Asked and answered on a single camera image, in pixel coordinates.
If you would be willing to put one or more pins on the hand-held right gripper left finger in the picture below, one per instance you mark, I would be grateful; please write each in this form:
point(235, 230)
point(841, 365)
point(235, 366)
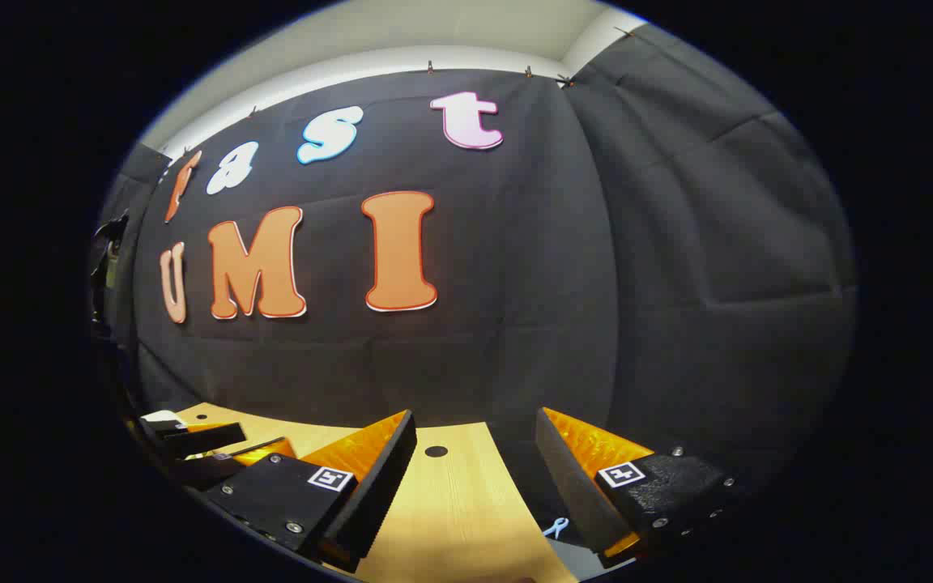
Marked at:
point(377, 494)

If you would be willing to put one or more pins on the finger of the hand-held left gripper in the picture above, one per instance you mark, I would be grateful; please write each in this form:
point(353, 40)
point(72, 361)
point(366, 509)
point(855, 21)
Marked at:
point(215, 470)
point(199, 439)

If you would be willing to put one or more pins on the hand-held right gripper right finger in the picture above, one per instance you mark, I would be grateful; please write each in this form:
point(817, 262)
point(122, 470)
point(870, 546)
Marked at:
point(568, 486)

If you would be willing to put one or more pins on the small light blue tie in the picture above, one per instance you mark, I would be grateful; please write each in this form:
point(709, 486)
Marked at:
point(561, 524)

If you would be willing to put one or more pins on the dark object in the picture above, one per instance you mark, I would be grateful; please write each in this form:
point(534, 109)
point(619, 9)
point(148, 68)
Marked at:
point(106, 243)

